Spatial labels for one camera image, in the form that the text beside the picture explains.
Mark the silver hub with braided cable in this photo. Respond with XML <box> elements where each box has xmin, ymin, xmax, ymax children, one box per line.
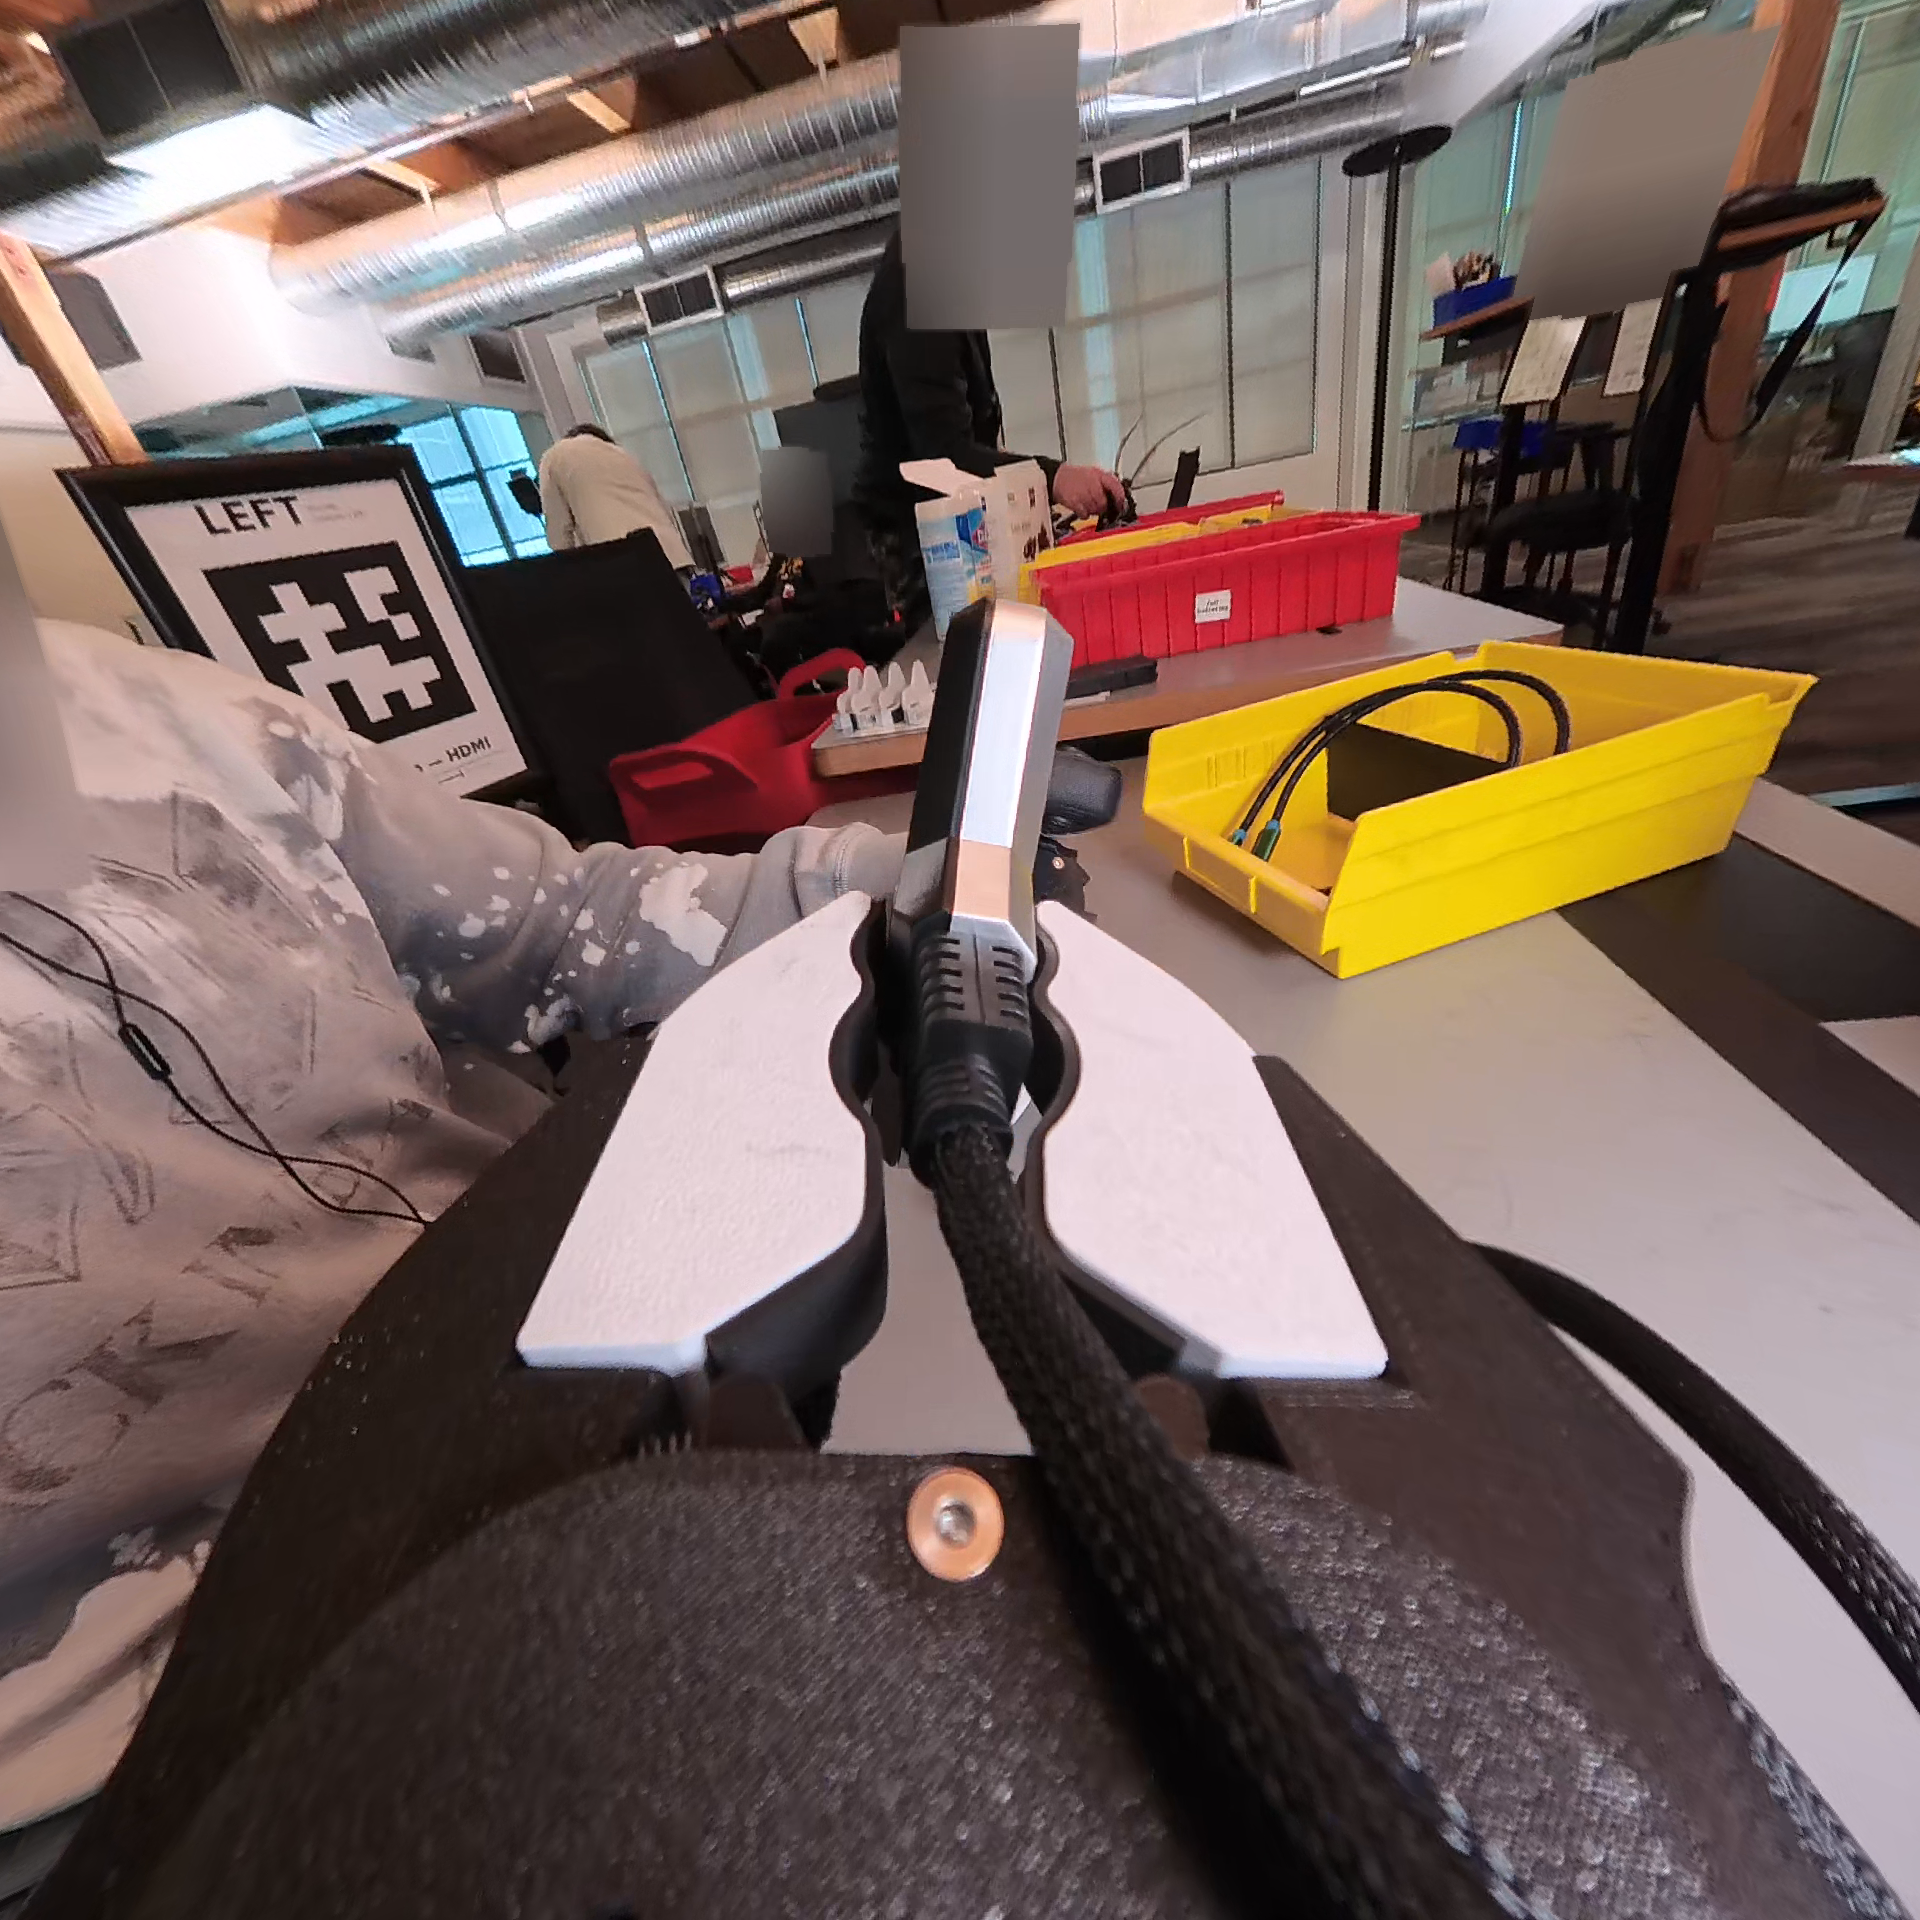
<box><xmin>883</xmin><ymin>598</ymin><xmax>1920</xmax><ymax>1920</ymax></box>

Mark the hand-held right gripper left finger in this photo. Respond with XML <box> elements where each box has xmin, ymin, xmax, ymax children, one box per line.
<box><xmin>515</xmin><ymin>889</ymin><xmax>890</xmax><ymax>1434</ymax></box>

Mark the black plastic divider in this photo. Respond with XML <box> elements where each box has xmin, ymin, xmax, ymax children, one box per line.
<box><xmin>1327</xmin><ymin>731</ymin><xmax>1505</xmax><ymax>818</ymax></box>

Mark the narrow silver air duct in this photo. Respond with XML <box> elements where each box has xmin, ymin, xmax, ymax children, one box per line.
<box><xmin>375</xmin><ymin>142</ymin><xmax>1353</xmax><ymax>355</ymax></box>

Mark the wooden post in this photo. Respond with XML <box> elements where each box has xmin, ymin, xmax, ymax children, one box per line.
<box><xmin>1657</xmin><ymin>0</ymin><xmax>1845</xmax><ymax>594</ymax></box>

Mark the framed black white marker sign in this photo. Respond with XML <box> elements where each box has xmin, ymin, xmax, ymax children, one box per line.
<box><xmin>59</xmin><ymin>441</ymin><xmax>545</xmax><ymax>800</ymax></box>

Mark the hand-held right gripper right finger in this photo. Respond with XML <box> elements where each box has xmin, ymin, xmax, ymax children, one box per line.
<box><xmin>1023</xmin><ymin>902</ymin><xmax>1393</xmax><ymax>1386</ymax></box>

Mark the wooden beam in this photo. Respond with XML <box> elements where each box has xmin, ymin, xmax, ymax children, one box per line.
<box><xmin>0</xmin><ymin>231</ymin><xmax>146</xmax><ymax>466</ymax></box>

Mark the wide silver air duct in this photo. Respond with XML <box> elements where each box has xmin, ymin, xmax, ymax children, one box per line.
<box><xmin>269</xmin><ymin>59</ymin><xmax>1443</xmax><ymax>326</ymax></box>

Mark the red tote bag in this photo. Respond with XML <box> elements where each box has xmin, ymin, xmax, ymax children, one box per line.
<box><xmin>607</xmin><ymin>647</ymin><xmax>917</xmax><ymax>850</ymax></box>

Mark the black office chair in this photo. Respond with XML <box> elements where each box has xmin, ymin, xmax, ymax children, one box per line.
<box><xmin>457</xmin><ymin>528</ymin><xmax>755</xmax><ymax>842</ymax></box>

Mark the thin black earphone cable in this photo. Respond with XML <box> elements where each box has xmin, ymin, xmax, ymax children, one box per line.
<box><xmin>0</xmin><ymin>892</ymin><xmax>430</xmax><ymax>1228</ymax></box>

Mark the black floor lamp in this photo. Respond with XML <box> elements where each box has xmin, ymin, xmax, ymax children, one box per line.
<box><xmin>1341</xmin><ymin>123</ymin><xmax>1454</xmax><ymax>513</ymax></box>

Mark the red plastic bin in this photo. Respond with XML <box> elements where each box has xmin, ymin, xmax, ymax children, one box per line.
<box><xmin>1036</xmin><ymin>511</ymin><xmax>1422</xmax><ymax>670</ymax></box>

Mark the green-plug braided hdmi cable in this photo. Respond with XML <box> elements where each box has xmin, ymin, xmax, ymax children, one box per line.
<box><xmin>1229</xmin><ymin>667</ymin><xmax>1574</xmax><ymax>860</ymax></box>
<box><xmin>1257</xmin><ymin>681</ymin><xmax>1531</xmax><ymax>864</ymax></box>

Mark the white brown carton box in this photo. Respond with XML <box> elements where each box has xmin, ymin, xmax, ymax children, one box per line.
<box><xmin>900</xmin><ymin>457</ymin><xmax>1051</xmax><ymax>601</ymax></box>

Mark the white wipes canister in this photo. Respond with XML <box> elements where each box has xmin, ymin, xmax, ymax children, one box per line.
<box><xmin>915</xmin><ymin>497</ymin><xmax>995</xmax><ymax>643</ymax></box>

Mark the row of white printed parts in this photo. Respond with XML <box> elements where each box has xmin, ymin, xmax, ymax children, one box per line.
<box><xmin>831</xmin><ymin>662</ymin><xmax>942</xmax><ymax>740</ymax></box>

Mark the wooden top table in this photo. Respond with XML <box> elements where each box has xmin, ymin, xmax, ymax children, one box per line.
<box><xmin>810</xmin><ymin>577</ymin><xmax>1566</xmax><ymax>778</ymax></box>

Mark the black tall stand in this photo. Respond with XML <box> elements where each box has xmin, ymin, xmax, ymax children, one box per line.
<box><xmin>1621</xmin><ymin>177</ymin><xmax>1892</xmax><ymax>649</ymax></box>

